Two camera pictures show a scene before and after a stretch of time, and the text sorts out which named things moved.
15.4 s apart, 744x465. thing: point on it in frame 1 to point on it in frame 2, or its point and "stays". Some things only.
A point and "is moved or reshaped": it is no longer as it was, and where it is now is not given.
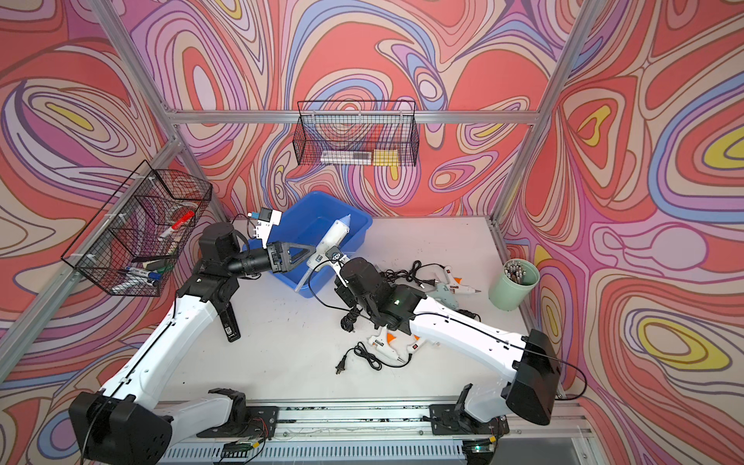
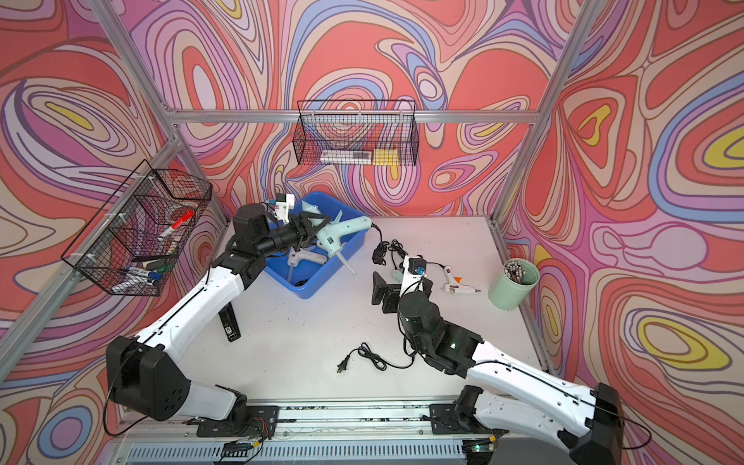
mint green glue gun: [454, 285] to [314, 208]
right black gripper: [343, 292] to [392, 294]
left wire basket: [133, 245] stays
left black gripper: [279, 256] to [301, 232]
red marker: [191, 214] stays
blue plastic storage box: [306, 220] stays
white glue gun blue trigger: [331, 239] is moved or reshaped
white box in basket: [344, 157] stays
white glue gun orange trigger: [394, 342] to [454, 285]
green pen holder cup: [513, 285] stays
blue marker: [144, 273] stays
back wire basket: [356, 133] stays
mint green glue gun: [443, 294] to [330, 236]
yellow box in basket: [386, 157] stays
